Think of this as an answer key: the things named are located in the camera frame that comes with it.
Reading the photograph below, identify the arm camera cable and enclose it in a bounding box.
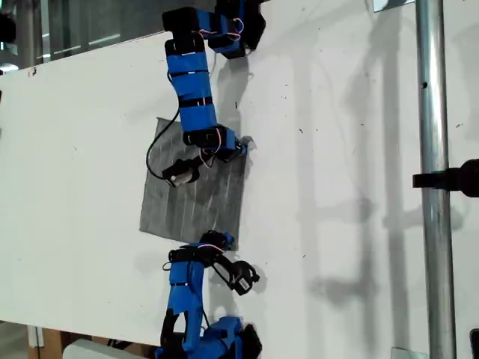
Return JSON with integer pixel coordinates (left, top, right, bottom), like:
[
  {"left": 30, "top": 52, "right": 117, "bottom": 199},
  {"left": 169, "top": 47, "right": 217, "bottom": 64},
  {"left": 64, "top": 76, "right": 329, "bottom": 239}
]
[{"left": 145, "top": 107, "right": 183, "bottom": 181}]

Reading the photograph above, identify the black clamp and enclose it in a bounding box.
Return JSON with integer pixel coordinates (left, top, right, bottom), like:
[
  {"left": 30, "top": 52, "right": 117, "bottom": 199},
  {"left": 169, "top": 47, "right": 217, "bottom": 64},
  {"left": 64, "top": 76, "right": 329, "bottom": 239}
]
[{"left": 412, "top": 158, "right": 479, "bottom": 198}]

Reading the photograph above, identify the steel post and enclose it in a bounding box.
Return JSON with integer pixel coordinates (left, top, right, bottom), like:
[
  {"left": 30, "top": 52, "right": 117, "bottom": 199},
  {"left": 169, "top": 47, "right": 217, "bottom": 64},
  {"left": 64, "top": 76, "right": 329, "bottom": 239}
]
[{"left": 414, "top": 0, "right": 458, "bottom": 359}]

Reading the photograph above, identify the grey metal pipe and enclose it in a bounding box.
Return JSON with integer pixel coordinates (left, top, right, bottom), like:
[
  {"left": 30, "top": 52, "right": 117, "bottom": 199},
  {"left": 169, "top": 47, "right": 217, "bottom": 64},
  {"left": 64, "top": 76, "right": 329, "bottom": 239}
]
[{"left": 17, "top": 0, "right": 37, "bottom": 69}]

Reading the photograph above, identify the arm camera stalk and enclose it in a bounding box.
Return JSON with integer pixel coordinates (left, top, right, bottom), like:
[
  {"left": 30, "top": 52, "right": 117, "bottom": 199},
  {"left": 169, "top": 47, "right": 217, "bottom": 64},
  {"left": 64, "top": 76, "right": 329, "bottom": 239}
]
[
  {"left": 207, "top": 253, "right": 239, "bottom": 286},
  {"left": 174, "top": 156, "right": 204, "bottom": 175}
]

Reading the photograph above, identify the wooden table leg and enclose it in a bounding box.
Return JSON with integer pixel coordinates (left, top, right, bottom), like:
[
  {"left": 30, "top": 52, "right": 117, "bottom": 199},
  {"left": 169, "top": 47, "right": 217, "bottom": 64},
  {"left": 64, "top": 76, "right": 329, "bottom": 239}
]
[{"left": 37, "top": 328, "right": 64, "bottom": 359}]

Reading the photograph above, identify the black round object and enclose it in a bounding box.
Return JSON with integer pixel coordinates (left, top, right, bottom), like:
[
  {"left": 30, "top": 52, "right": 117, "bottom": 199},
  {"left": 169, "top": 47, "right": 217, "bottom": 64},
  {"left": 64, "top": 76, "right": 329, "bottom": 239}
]
[{"left": 0, "top": 13, "right": 18, "bottom": 44}]

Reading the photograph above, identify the white box under table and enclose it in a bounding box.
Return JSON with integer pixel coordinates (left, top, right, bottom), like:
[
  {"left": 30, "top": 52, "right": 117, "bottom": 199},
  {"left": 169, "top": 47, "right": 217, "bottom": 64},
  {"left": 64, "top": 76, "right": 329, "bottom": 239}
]
[{"left": 62, "top": 337, "right": 150, "bottom": 359}]

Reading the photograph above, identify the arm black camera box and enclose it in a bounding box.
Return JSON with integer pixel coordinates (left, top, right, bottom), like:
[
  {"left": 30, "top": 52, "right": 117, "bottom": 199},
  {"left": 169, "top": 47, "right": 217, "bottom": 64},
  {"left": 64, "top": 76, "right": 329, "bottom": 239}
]
[
  {"left": 228, "top": 260, "right": 260, "bottom": 297},
  {"left": 162, "top": 163, "right": 195, "bottom": 188}
]

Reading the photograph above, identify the grey striped towel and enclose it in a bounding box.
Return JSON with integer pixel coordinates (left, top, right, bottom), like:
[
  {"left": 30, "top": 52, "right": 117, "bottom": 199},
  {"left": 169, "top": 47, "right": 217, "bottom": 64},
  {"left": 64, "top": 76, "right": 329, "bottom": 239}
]
[{"left": 138, "top": 116, "right": 259, "bottom": 252}]

